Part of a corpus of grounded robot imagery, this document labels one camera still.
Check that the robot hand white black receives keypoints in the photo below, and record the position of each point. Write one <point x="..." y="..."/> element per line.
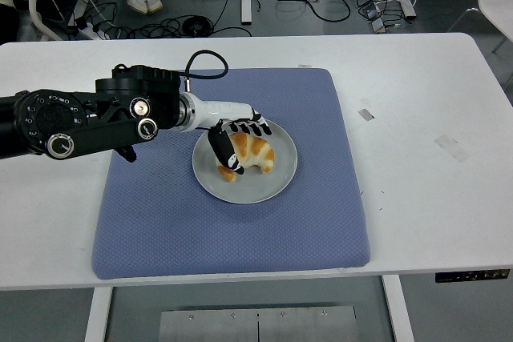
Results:
<point x="224" y="109"/>

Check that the croissant bread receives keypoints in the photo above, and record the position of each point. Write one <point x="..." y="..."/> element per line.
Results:
<point x="260" y="154"/>

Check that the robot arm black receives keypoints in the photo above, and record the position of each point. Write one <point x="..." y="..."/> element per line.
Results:
<point x="120" y="97"/>

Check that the grey round plate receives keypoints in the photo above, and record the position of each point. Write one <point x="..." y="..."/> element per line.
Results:
<point x="250" y="190"/>

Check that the tiny tape strip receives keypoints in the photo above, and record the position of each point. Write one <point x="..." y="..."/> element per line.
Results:
<point x="305" y="65"/>

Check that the blue quilted mat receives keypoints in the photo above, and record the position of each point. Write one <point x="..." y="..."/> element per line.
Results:
<point x="160" y="218"/>

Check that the small grey tape piece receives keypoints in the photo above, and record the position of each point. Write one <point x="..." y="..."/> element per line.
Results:
<point x="366" y="114"/>

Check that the white power strip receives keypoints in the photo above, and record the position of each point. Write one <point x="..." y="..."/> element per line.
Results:
<point x="90" y="31"/>

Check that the small grey foot pedal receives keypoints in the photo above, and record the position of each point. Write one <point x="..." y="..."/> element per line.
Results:
<point x="377" y="26"/>

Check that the grey metal plate with screws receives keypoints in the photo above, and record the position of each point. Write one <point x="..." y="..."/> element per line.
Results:
<point x="256" y="326"/>

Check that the white office chair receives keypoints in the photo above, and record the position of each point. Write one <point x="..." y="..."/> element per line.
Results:
<point x="34" y="1"/>

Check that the large clear tape piece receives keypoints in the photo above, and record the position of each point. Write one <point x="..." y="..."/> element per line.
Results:
<point x="451" y="147"/>

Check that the white table leg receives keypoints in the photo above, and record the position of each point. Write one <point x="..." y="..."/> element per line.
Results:
<point x="398" y="314"/>
<point x="97" y="318"/>

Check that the black table control panel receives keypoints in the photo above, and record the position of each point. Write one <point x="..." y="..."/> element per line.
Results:
<point x="473" y="276"/>

